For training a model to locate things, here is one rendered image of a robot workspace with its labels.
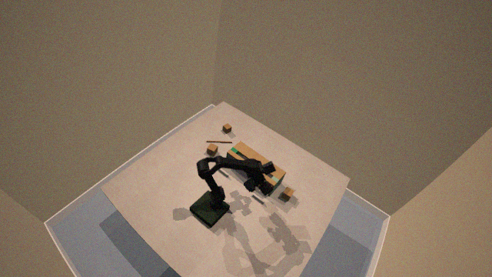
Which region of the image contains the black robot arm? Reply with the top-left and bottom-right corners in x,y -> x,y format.
197,156 -> 276,211

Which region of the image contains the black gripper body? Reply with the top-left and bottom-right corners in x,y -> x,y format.
254,175 -> 273,195

